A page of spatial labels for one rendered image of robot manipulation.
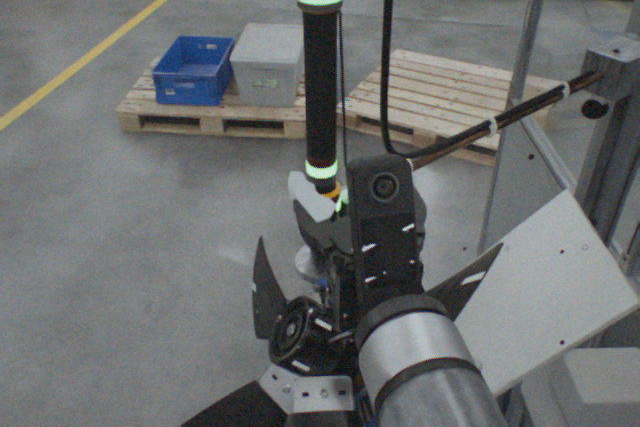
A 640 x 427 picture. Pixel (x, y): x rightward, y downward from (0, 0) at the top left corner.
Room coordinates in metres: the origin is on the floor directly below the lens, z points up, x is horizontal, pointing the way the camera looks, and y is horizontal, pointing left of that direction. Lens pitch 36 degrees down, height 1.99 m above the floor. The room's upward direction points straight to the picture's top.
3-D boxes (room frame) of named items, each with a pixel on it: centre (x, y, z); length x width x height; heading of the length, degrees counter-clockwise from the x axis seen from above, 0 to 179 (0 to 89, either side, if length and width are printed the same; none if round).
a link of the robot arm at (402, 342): (0.26, -0.06, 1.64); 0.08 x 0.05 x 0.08; 103
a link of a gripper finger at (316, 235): (0.39, 0.00, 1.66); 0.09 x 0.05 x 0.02; 35
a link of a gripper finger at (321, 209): (0.43, 0.02, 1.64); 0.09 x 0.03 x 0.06; 35
